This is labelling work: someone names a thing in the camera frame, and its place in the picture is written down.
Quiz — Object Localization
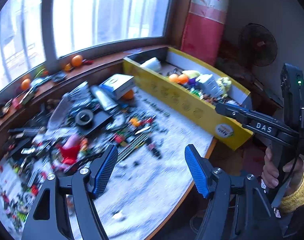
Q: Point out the black tray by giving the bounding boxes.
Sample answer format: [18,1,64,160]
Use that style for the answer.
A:
[77,111,112,137]

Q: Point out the person's right hand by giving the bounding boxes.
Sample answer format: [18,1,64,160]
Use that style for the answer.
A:
[261,146,304,197]

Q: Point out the blue white cardboard box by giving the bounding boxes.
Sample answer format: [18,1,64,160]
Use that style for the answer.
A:
[99,74,135,100]

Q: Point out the yellow cardboard box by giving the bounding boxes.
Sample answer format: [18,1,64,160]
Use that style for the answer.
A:
[123,47,254,150]

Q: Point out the red plastic piece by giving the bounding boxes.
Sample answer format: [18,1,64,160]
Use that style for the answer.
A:
[59,144,80,165]

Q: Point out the orange fruit on sill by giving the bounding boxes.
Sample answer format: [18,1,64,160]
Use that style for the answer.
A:
[20,78,31,91]

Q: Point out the yellow knitted sleeve forearm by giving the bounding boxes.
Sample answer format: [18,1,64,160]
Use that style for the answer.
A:
[279,173,304,213]

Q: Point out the red floral curtain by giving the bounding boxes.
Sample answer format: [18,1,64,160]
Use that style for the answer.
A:
[181,0,229,65]

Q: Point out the white paper roll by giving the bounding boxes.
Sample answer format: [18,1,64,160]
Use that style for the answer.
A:
[141,57,162,72]

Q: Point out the roll of tape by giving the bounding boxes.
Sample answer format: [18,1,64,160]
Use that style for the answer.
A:
[75,109,94,126]

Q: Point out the black electric fan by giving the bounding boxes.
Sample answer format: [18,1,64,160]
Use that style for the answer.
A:
[239,23,278,67]

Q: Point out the orange in yellow box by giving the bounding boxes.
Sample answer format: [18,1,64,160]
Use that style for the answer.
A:
[177,74,189,85]

